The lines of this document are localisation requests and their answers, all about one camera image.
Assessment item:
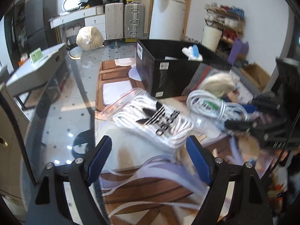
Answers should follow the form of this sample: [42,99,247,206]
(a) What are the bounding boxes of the white cable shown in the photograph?
[186,89,250,132]

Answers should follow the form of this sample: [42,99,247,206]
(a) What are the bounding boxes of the bagged striped white socks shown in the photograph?
[95,88,194,153]

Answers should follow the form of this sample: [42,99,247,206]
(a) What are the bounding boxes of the bagged cream rope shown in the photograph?
[182,64,240,99]

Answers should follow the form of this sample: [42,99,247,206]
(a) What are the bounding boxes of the white blue plush bunny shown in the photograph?
[181,44,203,62]

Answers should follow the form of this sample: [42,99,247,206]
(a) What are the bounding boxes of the black cardboard box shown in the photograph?
[136,39,231,99]

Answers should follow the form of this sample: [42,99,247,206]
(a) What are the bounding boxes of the person's right hand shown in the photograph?
[274,150,296,169]

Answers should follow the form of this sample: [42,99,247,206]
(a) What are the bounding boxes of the open cardboard box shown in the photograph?
[239,62,271,92]

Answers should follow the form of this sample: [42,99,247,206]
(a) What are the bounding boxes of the purple bag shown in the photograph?
[227,38,249,65]

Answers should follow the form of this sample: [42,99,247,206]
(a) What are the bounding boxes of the cream trash bin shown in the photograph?
[201,26,222,52]

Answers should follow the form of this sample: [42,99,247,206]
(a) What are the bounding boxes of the wooden shoe rack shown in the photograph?
[204,3,245,47]

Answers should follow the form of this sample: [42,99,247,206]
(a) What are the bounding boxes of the white coffee table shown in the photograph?
[6,43,67,97]

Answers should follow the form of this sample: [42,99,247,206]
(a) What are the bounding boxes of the white cylindrical appliance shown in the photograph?
[149,0,186,41]

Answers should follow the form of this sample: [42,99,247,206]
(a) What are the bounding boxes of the cream bagged yarn bundle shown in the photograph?
[76,26,104,51]

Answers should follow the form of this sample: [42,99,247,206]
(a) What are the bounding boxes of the striped laundry basket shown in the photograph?
[65,23,82,46]

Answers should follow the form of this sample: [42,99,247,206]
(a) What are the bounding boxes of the white drawer desk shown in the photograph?
[49,6,107,43]

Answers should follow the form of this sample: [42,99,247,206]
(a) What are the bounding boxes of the white suitcase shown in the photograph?
[105,3,124,40]

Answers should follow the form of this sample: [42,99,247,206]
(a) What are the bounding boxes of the silver suitcase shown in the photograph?
[124,3,146,39]

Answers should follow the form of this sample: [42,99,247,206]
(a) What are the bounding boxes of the black refrigerator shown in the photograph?
[24,0,58,52]

